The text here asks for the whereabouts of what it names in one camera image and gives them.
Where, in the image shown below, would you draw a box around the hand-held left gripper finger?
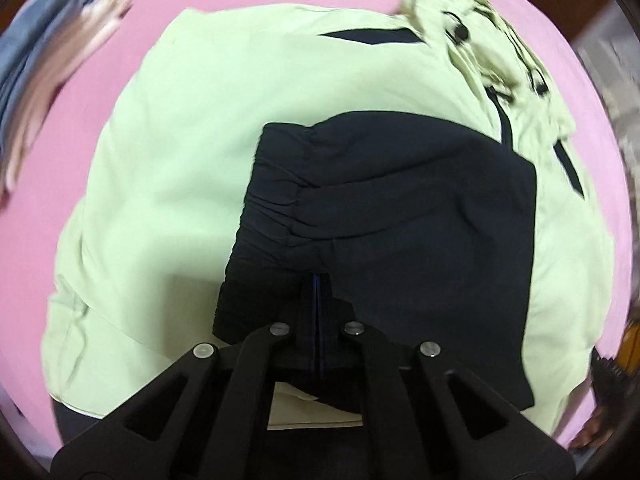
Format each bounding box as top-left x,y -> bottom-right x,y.
50,273 -> 319,480
318,273 -> 576,480

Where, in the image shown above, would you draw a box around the green and black hooded jacket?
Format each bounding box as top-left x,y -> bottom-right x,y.
40,0 -> 616,461

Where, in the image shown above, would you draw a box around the folded cream clothes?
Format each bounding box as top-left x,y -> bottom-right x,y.
0,0 -> 133,196

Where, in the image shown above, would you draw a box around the person's right hand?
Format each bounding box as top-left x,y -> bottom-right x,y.
570,407 -> 608,451

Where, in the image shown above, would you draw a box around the cloth-covered furniture with lace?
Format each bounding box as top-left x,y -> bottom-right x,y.
575,5 -> 640,201

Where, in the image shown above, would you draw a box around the folded blue jeans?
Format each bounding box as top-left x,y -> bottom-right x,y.
0,0 -> 96,131

